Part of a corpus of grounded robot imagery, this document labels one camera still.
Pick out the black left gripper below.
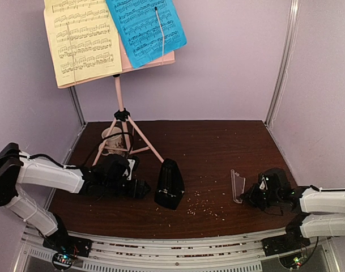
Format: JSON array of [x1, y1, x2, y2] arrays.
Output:
[[104, 177, 151, 199]]

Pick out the clear metronome cover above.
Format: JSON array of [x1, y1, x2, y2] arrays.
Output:
[[231, 169, 246, 204]]

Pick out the black metronome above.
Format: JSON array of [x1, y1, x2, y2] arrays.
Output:
[[154, 158, 185, 210]]

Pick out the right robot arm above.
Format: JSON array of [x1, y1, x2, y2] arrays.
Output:
[[239, 168, 345, 250]]

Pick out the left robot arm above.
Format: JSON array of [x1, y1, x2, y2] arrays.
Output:
[[0, 143, 151, 252]]

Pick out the pink music stand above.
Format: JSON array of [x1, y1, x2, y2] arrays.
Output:
[[44, 0, 176, 171]]

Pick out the white ceramic mug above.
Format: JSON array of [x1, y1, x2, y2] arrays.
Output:
[[101, 127, 125, 156]]

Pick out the yellow sheet music page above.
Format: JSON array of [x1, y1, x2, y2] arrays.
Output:
[[44, 0, 122, 88]]

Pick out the blue sheet music page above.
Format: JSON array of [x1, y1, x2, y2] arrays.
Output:
[[106, 0, 187, 69]]

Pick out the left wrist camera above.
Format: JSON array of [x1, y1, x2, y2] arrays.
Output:
[[123, 156, 140, 181]]

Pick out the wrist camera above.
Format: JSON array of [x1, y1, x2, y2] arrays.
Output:
[[259, 175, 269, 190], [123, 156, 140, 181]]

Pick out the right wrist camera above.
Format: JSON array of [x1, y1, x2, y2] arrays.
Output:
[[259, 175, 269, 190]]

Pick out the aluminium front rail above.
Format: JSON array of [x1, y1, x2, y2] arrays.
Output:
[[12, 226, 342, 271]]

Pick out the left black cable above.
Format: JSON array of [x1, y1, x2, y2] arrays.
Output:
[[88, 131, 133, 168]]

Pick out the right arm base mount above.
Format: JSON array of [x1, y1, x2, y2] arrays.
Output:
[[262, 234, 310, 257]]

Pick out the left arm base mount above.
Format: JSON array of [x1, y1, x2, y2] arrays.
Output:
[[42, 230, 92, 257]]

